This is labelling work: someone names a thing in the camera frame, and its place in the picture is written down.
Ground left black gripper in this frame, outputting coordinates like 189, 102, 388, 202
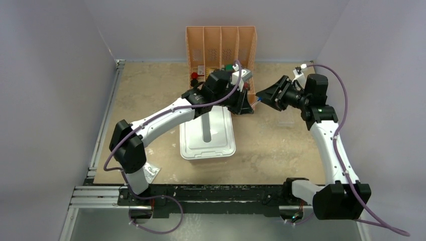
212, 84, 253, 115

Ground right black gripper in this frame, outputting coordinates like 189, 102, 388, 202
256, 76, 310, 112

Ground white plastic bin lid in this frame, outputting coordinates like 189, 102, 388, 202
179, 106, 236, 160

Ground clear dropper with blue band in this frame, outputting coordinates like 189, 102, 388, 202
251, 97, 262, 108

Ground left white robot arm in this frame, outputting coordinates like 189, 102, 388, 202
107, 68, 254, 205

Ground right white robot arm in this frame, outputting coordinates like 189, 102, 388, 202
256, 74, 371, 220

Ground red and black bottle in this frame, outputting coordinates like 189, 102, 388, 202
190, 72, 198, 87

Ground orange plastic file organizer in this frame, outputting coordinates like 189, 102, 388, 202
185, 26, 258, 100

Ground plastic packet with red label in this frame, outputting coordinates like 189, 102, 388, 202
143, 162, 161, 184

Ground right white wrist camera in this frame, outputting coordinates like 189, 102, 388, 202
292, 64, 307, 88

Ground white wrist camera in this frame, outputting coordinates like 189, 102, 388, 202
231, 64, 253, 91
292, 64, 307, 88

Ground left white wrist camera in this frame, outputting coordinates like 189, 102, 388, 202
231, 64, 253, 91

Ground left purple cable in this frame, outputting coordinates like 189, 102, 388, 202
103, 60, 243, 200

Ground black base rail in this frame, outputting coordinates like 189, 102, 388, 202
118, 184, 310, 219

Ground aluminium frame rail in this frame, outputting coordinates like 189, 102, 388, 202
68, 186, 129, 209

